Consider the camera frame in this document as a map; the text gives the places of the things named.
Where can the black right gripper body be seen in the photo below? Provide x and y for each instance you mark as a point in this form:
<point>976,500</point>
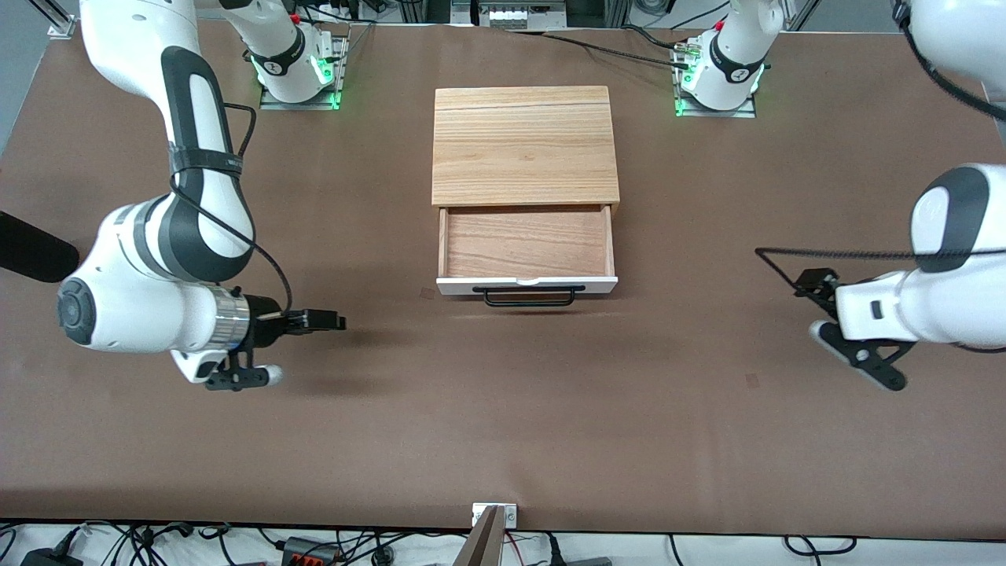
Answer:
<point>266,326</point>

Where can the white-fronted shallow wooden drawer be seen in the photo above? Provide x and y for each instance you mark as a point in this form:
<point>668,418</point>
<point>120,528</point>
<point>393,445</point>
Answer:
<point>526,244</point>

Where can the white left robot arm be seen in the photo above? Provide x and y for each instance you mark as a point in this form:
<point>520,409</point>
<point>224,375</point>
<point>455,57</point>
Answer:
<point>959,299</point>

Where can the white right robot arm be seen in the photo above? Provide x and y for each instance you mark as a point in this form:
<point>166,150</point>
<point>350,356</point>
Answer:
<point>118,299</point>

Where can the light wooden drawer cabinet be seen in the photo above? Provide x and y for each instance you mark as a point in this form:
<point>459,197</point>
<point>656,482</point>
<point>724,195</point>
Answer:
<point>523,145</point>

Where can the brown table mat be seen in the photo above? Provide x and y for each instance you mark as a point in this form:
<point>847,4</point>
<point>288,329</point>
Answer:
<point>503,409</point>

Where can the black box orange connectors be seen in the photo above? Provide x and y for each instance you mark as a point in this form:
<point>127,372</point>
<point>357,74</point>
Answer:
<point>310,553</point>

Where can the black rounded object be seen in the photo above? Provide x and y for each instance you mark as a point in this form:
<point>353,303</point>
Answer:
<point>31,248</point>

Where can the black power adapter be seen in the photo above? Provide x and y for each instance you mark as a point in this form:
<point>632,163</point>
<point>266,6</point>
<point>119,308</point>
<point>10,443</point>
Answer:
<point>51,558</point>

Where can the grey power strip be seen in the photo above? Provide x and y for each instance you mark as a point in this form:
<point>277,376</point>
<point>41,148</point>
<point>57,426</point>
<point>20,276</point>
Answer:
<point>523,16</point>

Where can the grey metal base plate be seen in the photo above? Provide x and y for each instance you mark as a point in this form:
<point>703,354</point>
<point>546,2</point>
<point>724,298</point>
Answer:
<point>314,104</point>
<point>715,114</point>

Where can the silver metal bracket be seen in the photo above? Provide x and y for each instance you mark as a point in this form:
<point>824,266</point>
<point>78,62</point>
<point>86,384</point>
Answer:
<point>511,515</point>

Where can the brown angled post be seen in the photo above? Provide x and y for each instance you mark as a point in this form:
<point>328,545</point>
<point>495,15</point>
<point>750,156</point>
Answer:
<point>481,542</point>

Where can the aluminium profile frame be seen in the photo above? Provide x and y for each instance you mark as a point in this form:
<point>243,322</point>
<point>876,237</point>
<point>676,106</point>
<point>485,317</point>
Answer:
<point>61,27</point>

